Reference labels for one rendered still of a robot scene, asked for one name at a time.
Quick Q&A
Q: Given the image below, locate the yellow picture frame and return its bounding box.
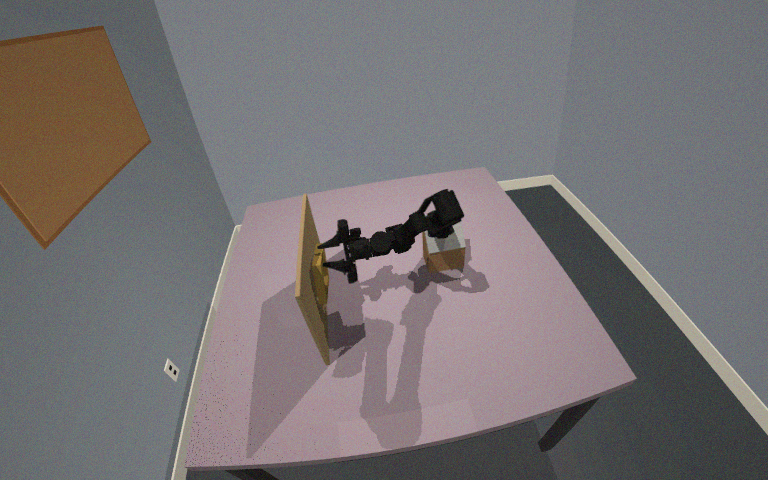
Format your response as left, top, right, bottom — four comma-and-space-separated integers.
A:
311, 243, 329, 304

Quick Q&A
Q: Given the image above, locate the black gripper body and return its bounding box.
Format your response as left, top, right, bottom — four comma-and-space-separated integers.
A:
337, 219, 372, 284

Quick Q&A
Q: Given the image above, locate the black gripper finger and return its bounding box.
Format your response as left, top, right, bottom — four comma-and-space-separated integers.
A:
317, 230, 340, 249
322, 259, 346, 275

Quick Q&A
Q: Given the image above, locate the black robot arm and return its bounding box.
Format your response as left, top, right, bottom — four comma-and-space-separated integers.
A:
348, 189, 464, 257

